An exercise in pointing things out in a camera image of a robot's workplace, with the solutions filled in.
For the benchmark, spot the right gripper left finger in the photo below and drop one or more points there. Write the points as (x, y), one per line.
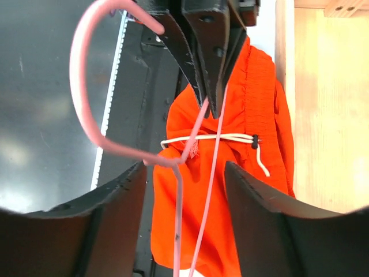
(93, 235)

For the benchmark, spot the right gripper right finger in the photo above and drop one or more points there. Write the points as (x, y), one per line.
(277, 235)

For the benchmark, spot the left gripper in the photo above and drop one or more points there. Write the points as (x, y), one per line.
(205, 39)

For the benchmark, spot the orange shorts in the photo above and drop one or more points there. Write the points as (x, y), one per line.
(256, 104)

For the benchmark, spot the pink wire hanger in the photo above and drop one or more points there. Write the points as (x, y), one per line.
(77, 68)

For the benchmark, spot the wooden clothes rack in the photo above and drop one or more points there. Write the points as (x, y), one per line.
(322, 61)

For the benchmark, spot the white slotted cable duct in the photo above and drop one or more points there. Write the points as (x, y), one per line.
(109, 98)

